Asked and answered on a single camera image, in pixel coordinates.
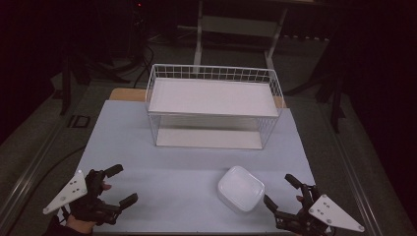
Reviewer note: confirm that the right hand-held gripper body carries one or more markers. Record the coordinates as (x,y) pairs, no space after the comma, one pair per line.
(331,213)

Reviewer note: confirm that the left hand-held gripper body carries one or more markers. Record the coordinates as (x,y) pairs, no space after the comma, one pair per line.
(67,195)

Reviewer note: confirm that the white square plate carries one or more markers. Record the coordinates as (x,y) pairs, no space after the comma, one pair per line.
(241,189)

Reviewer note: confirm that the person's right hand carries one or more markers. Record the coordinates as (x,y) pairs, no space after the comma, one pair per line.
(299,198)

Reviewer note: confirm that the person's left hand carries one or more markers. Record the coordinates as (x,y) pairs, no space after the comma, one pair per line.
(78,225)

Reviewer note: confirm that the light blue table mat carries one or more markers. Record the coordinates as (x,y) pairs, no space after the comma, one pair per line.
(164,183)

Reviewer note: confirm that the black square floor plate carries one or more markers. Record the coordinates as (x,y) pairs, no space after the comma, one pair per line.
(78,121)

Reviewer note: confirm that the black metal stand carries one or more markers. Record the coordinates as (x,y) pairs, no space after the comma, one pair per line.
(337,105)

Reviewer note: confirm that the white metal table frame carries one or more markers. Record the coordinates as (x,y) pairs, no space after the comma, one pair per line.
(239,26)

